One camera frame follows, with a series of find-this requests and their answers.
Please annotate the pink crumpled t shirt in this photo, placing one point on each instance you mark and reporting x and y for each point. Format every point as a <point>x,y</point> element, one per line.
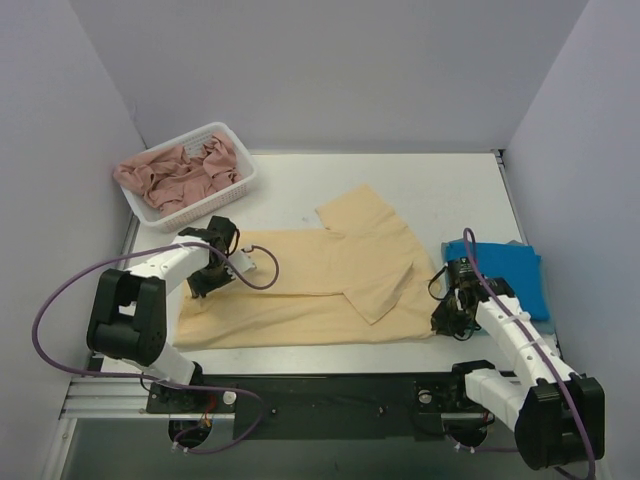
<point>171,179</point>

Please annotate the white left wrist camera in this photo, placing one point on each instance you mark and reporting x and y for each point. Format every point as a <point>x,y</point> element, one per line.
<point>242,261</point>

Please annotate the aluminium front frame rail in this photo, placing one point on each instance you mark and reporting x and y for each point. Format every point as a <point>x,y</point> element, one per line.
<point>104,398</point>

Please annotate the blue folded t shirt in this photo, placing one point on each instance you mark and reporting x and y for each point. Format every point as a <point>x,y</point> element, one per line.
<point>511,271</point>

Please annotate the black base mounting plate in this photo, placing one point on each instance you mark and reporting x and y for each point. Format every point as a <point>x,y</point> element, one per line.
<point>424,406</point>

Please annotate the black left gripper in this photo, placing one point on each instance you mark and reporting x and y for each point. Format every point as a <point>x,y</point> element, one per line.
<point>204,284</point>

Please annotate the teal folded t shirt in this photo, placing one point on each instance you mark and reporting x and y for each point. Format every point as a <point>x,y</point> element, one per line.
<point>545,328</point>

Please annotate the yellow t shirt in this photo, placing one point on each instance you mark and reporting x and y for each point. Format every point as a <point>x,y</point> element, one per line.
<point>360,278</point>

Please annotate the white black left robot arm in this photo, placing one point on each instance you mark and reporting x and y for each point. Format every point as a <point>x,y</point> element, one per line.
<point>129,319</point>

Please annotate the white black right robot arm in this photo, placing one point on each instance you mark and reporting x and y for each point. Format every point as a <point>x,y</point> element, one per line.
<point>557,416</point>

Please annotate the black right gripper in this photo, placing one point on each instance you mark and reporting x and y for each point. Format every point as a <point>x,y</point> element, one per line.
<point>445,316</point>

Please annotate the white plastic perforated basket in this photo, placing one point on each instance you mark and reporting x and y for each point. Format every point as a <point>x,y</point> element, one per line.
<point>193,141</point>

